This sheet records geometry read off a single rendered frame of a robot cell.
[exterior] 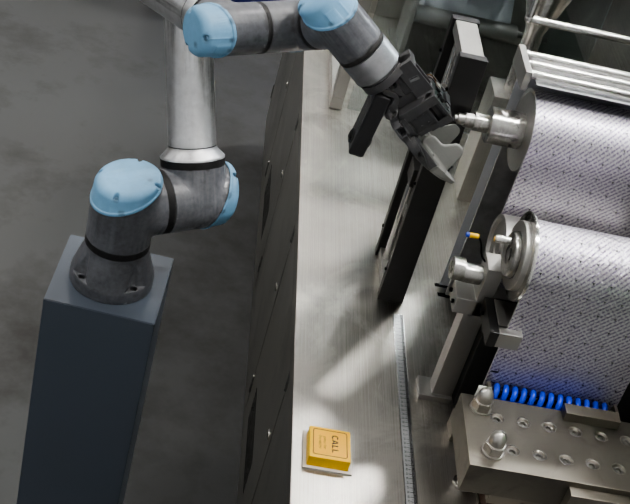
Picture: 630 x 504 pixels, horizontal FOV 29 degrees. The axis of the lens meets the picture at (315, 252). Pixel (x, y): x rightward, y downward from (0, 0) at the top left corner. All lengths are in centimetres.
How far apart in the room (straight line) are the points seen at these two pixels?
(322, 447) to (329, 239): 61
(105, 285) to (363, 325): 49
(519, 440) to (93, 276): 79
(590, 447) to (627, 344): 18
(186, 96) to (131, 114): 230
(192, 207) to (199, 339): 141
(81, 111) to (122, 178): 230
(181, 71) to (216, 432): 138
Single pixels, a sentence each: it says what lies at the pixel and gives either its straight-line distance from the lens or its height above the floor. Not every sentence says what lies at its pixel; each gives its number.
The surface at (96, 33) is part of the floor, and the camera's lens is 494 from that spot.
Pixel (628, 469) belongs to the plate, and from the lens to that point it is 207.
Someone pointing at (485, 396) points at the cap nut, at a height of 107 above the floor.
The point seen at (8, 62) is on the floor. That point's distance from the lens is 466.
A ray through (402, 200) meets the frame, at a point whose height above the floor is 107.
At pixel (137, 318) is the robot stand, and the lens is 221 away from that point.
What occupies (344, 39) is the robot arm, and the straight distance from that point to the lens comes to 175.
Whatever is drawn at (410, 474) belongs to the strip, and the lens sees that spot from 207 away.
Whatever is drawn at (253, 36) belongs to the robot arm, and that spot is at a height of 153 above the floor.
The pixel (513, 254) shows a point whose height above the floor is 127.
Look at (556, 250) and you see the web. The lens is 197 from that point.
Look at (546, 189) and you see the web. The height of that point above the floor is 128.
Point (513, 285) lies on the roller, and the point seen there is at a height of 123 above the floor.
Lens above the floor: 234
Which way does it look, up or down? 36 degrees down
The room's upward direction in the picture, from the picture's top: 16 degrees clockwise
